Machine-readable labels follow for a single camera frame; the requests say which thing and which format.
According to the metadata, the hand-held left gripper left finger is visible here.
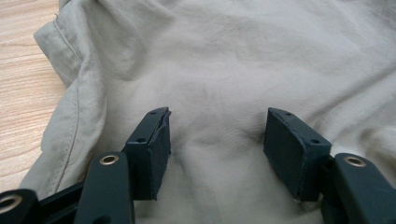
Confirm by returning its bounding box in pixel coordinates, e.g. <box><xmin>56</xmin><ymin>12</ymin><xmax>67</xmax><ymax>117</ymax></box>
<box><xmin>120</xmin><ymin>106</ymin><xmax>173</xmax><ymax>202</ymax></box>

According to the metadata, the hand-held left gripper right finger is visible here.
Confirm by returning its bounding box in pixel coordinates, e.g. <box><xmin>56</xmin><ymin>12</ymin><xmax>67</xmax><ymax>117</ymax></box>
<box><xmin>262</xmin><ymin>107</ymin><xmax>332</xmax><ymax>203</ymax></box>

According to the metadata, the beige cloth garment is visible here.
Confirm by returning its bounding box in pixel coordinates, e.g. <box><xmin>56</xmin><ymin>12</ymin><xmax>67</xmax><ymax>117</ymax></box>
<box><xmin>19</xmin><ymin>0</ymin><xmax>396</xmax><ymax>224</ymax></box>

